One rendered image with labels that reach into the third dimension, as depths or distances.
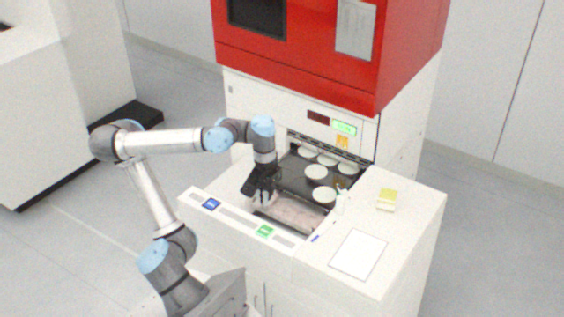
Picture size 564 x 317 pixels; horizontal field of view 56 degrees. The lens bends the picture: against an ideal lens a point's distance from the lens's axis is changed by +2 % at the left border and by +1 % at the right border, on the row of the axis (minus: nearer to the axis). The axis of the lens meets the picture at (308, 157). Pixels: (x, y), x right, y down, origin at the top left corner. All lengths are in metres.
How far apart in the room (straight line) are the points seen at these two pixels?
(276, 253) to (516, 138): 2.24
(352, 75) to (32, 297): 2.14
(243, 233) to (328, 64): 0.73
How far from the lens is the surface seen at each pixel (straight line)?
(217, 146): 1.54
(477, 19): 3.48
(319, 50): 2.08
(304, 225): 2.10
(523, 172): 3.88
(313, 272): 1.88
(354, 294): 1.83
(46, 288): 3.30
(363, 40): 1.95
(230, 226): 2.01
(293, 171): 2.32
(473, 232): 3.47
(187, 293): 1.75
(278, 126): 2.47
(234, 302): 1.84
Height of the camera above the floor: 2.40
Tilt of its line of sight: 39 degrees down
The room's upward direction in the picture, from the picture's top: 2 degrees clockwise
